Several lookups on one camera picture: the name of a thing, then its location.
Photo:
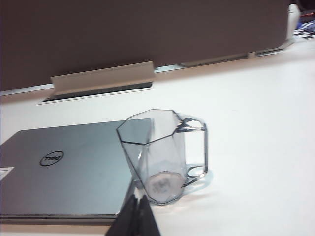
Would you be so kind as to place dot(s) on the transparent grey faceted water cup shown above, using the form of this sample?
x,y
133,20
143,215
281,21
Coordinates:
x,y
160,157

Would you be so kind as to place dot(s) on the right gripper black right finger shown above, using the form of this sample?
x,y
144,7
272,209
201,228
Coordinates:
x,y
147,221

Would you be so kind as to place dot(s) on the grey-brown desk partition screen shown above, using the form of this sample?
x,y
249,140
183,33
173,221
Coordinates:
x,y
135,32

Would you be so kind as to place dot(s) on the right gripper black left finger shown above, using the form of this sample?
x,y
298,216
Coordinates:
x,y
125,221

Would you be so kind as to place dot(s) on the silver Dell laptop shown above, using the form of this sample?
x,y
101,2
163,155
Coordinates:
x,y
73,177

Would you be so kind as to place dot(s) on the blue cloth pile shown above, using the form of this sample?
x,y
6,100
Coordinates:
x,y
306,28

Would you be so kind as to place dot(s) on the white partition foot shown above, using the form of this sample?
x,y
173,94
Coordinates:
x,y
252,54

